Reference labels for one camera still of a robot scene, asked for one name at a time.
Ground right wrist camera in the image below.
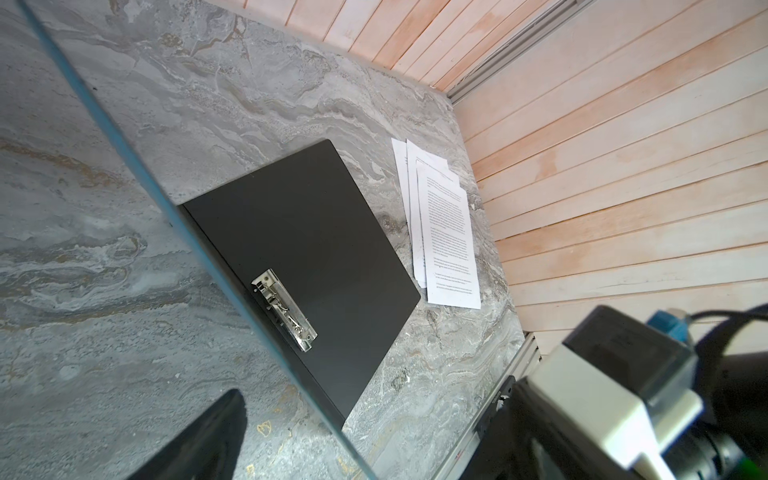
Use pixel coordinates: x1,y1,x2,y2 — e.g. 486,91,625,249
528,305,703,479

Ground blue folder black inside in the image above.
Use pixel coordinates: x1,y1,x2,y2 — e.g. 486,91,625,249
19,2,420,449

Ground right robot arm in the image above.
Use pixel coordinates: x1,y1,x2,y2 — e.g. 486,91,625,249
463,305,767,479

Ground printed paper sheet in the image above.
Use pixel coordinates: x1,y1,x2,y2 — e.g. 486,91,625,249
417,162,481,309

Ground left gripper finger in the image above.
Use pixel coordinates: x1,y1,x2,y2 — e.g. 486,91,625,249
129,389,247,480

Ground lower white paper sheets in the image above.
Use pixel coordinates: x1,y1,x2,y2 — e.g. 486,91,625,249
391,138,459,288

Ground aluminium frame bar right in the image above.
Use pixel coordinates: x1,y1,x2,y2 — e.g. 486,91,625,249
447,0,593,104

